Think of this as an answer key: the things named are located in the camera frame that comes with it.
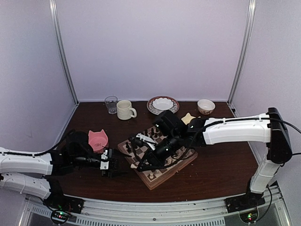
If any patterned brown rim plate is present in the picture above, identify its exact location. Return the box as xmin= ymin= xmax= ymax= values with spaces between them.
xmin=147 ymin=96 xmax=180 ymax=115

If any pink cat-ear bowl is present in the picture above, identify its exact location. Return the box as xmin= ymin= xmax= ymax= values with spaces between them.
xmin=88 ymin=129 xmax=109 ymax=153

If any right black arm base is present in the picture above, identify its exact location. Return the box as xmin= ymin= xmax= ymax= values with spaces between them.
xmin=225 ymin=193 xmax=265 ymax=213

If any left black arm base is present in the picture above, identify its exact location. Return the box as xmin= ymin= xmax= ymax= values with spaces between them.
xmin=43 ymin=195 xmax=84 ymax=214

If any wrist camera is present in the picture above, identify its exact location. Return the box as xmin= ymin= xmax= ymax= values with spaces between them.
xmin=135 ymin=133 xmax=157 ymax=150
xmin=100 ymin=148 xmax=113 ymax=170

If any right aluminium frame post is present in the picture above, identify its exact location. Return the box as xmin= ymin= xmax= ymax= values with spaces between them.
xmin=227 ymin=0 xmax=256 ymax=106

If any wooden chess board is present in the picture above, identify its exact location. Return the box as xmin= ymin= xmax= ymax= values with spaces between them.
xmin=118 ymin=126 xmax=198 ymax=190

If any clear drinking glass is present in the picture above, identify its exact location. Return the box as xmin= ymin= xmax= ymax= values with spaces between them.
xmin=104 ymin=96 xmax=118 ymax=114

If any white scalloped bowl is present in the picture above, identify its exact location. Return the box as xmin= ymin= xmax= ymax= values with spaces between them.
xmin=152 ymin=97 xmax=174 ymax=111

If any left black cable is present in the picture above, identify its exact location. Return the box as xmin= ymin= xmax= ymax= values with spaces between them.
xmin=30 ymin=129 xmax=76 ymax=157

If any front aluminium rail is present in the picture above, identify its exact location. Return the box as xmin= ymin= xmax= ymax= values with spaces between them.
xmin=16 ymin=185 xmax=293 ymax=226

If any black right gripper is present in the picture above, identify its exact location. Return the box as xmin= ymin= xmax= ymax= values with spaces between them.
xmin=136 ymin=132 xmax=182 ymax=171

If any white floral small bowl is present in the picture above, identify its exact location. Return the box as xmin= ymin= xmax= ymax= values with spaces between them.
xmin=197 ymin=99 xmax=215 ymax=115

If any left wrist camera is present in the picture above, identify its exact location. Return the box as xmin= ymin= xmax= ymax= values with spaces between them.
xmin=100 ymin=148 xmax=113 ymax=170

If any cream ribbed mug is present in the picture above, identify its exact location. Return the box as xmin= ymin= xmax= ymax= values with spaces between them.
xmin=117 ymin=100 xmax=137 ymax=121

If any aluminium frame post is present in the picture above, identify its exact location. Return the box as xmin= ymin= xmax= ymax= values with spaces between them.
xmin=49 ymin=0 xmax=79 ymax=105
xmin=227 ymin=0 xmax=256 ymax=106

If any yellow cat-ear bowl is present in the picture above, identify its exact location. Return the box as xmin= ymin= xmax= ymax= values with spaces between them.
xmin=181 ymin=113 xmax=195 ymax=125

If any right black cable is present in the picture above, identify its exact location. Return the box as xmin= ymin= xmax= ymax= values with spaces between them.
xmin=265 ymin=119 xmax=301 ymax=157

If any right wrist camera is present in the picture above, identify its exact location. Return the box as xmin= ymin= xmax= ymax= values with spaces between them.
xmin=135 ymin=133 xmax=157 ymax=150

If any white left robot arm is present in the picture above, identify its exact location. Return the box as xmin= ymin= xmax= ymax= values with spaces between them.
xmin=0 ymin=130 xmax=128 ymax=209

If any left aluminium frame post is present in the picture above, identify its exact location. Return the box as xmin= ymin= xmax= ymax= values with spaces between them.
xmin=49 ymin=0 xmax=79 ymax=105

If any black cable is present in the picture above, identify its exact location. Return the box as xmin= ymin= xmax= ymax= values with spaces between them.
xmin=30 ymin=129 xmax=76 ymax=157
xmin=265 ymin=119 xmax=301 ymax=157

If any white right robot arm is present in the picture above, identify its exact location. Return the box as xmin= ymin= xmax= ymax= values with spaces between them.
xmin=136 ymin=107 xmax=293 ymax=208

